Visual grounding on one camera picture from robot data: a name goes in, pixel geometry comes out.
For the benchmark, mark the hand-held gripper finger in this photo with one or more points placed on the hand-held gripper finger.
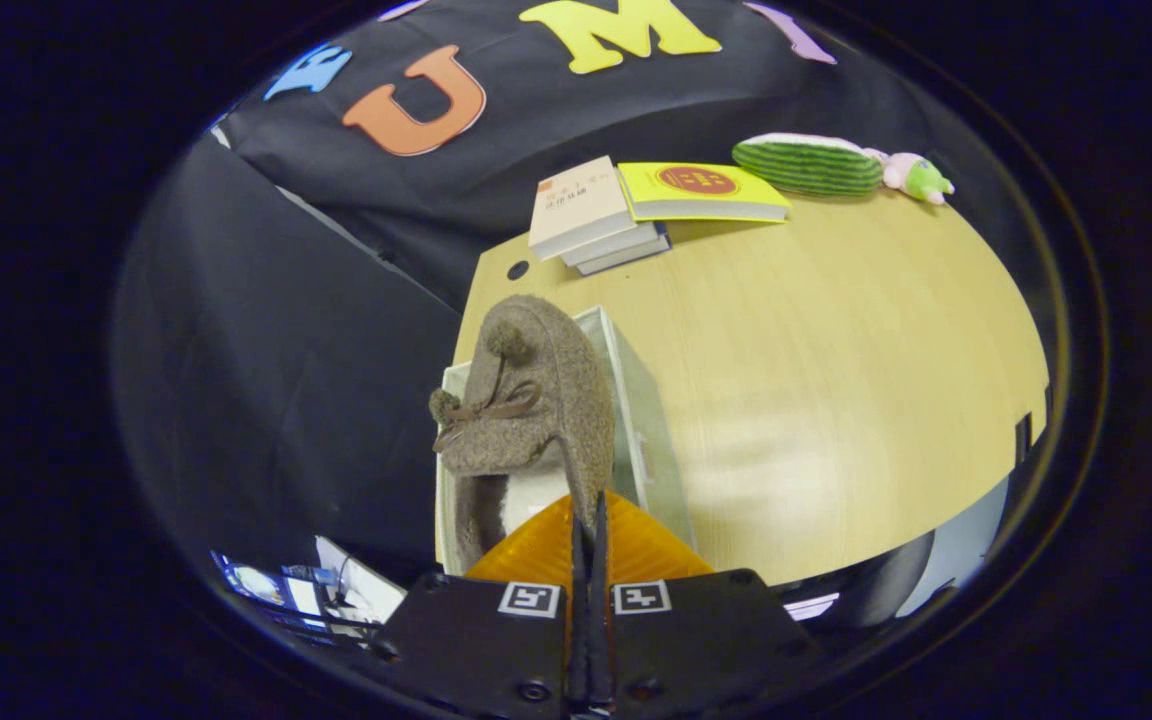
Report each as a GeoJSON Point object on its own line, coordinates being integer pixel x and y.
{"type": "Point", "coordinates": [580, 620]}
{"type": "Point", "coordinates": [600, 620]}

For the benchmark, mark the pale green fabric storage box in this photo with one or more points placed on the pale green fabric storage box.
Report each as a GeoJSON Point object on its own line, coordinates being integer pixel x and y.
{"type": "Point", "coordinates": [651, 430]}

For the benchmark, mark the brown fuzzy slipper shoe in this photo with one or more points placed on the brown fuzzy slipper shoe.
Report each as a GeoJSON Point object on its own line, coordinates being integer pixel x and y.
{"type": "Point", "coordinates": [556, 400]}

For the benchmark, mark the white side table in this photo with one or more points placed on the white side table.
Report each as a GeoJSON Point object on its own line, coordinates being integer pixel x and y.
{"type": "Point", "coordinates": [366, 590]}

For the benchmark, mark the white thin book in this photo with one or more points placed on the white thin book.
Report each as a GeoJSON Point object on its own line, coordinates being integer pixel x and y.
{"type": "Point", "coordinates": [626, 245]}
{"type": "Point", "coordinates": [641, 258]}

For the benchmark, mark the black backdrop cloth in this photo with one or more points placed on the black backdrop cloth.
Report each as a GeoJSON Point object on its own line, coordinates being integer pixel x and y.
{"type": "Point", "coordinates": [266, 400]}

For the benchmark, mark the beige cover book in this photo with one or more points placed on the beige cover book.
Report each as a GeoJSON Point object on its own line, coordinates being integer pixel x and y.
{"type": "Point", "coordinates": [576, 200]}

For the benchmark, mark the yellow book with red circle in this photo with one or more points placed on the yellow book with red circle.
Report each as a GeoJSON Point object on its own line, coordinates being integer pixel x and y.
{"type": "Point", "coordinates": [696, 182]}

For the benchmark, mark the watermelon slice plush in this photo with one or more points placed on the watermelon slice plush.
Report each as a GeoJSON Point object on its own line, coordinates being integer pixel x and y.
{"type": "Point", "coordinates": [806, 165]}

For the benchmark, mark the pink and green plush toy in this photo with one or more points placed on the pink and green plush toy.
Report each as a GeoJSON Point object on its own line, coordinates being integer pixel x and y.
{"type": "Point", "coordinates": [916, 178]}

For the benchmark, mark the black table edge bracket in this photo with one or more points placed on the black table edge bracket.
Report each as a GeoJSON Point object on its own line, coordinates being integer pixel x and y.
{"type": "Point", "coordinates": [1022, 437]}

